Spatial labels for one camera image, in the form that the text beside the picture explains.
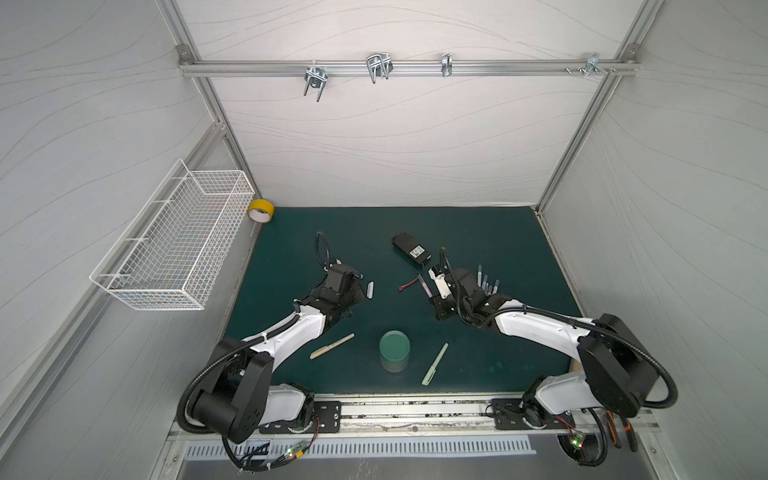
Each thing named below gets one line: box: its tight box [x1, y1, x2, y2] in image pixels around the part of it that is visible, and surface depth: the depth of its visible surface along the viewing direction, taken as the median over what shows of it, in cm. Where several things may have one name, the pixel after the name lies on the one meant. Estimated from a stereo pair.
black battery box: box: [392, 232, 433, 265], surface depth 107 cm
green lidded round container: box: [379, 330, 411, 374], surface depth 78 cm
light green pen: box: [421, 342, 449, 386], surface depth 83 cm
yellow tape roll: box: [247, 199, 275, 223], surface depth 117 cm
